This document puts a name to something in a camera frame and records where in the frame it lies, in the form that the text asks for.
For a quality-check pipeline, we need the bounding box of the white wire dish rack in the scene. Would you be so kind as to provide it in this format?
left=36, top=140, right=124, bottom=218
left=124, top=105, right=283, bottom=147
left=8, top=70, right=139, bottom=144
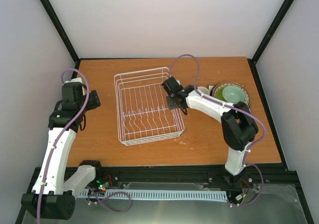
left=114, top=67, right=184, bottom=146

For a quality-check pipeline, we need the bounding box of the lime green plate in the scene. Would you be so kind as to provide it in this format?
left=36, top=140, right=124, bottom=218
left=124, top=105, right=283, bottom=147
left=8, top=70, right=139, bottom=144
left=215, top=87, right=246, bottom=105

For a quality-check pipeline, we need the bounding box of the pale green ceramic bowl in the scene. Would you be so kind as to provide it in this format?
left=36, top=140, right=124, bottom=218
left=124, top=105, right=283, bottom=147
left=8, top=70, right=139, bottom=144
left=222, top=85, right=244, bottom=104

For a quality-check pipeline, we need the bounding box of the yellow ceramic mug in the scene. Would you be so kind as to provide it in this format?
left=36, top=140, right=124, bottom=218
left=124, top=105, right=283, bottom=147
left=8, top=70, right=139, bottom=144
left=196, top=86, right=209, bottom=98

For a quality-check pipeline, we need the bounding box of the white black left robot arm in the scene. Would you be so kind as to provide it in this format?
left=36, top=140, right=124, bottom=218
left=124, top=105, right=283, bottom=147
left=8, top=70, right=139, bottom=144
left=21, top=78, right=104, bottom=220

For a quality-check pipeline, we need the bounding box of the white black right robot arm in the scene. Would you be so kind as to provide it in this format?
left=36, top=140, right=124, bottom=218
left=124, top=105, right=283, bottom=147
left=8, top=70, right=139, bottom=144
left=161, top=77, right=259, bottom=186

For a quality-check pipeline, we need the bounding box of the white square plate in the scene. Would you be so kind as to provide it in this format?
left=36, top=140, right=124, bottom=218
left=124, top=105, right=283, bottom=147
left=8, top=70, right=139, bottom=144
left=208, top=85, right=214, bottom=96

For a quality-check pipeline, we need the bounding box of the brown rimmed patterned plate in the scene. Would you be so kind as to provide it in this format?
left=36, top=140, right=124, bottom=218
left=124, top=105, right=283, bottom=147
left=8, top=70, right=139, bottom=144
left=212, top=82, right=251, bottom=107

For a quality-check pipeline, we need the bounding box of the small electronics board with leds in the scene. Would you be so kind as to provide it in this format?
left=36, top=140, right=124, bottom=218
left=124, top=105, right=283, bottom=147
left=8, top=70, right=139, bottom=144
left=96, top=174, right=113, bottom=191

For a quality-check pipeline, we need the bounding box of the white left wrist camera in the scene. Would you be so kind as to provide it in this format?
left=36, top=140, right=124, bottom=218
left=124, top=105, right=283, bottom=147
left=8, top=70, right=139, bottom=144
left=64, top=77, right=83, bottom=84

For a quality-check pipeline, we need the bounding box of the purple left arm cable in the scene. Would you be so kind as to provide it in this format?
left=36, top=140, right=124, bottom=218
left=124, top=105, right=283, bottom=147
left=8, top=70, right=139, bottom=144
left=36, top=68, right=90, bottom=224

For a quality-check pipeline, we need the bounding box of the light blue cable duct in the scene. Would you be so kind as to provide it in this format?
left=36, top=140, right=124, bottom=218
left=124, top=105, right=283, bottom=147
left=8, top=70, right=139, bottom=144
left=74, top=189, right=228, bottom=202

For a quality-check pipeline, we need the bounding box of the black left corner post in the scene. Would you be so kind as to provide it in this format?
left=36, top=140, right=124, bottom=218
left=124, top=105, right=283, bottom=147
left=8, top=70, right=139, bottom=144
left=39, top=0, right=80, bottom=64

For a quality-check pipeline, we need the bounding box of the black corner post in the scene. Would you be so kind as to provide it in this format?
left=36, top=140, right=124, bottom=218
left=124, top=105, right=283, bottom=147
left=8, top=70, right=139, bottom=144
left=251, top=0, right=304, bottom=63
left=39, top=0, right=80, bottom=64

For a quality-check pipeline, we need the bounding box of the black aluminium frame rail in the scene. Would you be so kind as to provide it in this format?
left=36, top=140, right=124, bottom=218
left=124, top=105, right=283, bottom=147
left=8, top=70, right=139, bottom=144
left=32, top=164, right=300, bottom=192

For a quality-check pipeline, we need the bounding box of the black right corner post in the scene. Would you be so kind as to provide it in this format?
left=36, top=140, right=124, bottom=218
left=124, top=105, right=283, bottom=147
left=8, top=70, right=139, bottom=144
left=251, top=0, right=304, bottom=63

